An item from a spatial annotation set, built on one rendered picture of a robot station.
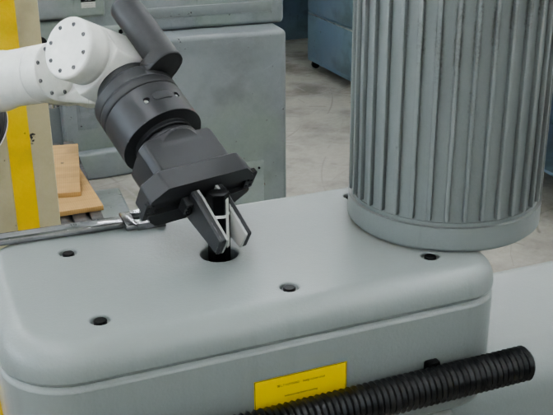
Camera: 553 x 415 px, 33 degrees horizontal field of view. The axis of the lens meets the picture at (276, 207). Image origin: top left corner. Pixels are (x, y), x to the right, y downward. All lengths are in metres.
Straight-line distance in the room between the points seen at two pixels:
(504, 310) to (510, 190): 0.22
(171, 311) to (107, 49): 0.30
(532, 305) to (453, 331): 0.23
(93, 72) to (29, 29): 1.60
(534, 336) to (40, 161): 1.84
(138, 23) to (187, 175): 0.18
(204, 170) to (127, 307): 0.16
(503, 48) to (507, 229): 0.18
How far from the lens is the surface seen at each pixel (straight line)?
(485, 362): 0.91
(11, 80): 1.08
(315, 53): 9.33
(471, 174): 0.89
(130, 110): 0.93
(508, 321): 1.08
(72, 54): 0.97
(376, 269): 0.87
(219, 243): 0.87
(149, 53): 0.96
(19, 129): 2.62
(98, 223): 0.97
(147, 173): 0.90
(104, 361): 0.77
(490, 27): 0.86
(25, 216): 2.70
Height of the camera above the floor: 2.27
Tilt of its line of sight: 22 degrees down
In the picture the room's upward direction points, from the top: 1 degrees counter-clockwise
